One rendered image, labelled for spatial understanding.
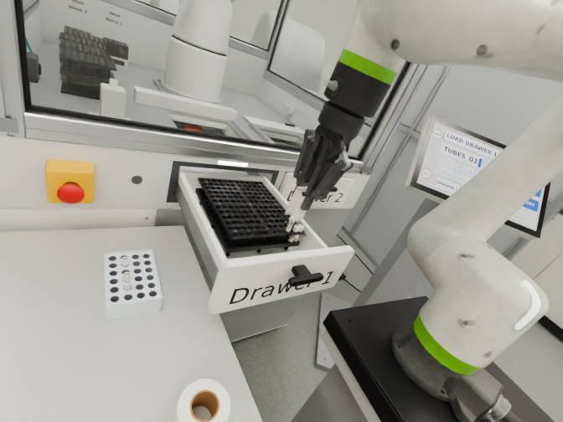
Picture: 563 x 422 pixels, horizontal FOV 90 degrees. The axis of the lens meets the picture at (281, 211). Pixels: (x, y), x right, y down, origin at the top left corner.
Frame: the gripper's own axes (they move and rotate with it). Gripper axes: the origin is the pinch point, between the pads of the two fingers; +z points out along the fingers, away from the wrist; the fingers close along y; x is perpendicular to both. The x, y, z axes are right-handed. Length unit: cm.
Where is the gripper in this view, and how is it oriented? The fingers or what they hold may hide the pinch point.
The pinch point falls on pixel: (299, 203)
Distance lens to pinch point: 57.8
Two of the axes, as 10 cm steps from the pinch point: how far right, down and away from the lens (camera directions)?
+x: 8.3, 0.1, 5.6
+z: -3.6, 7.8, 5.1
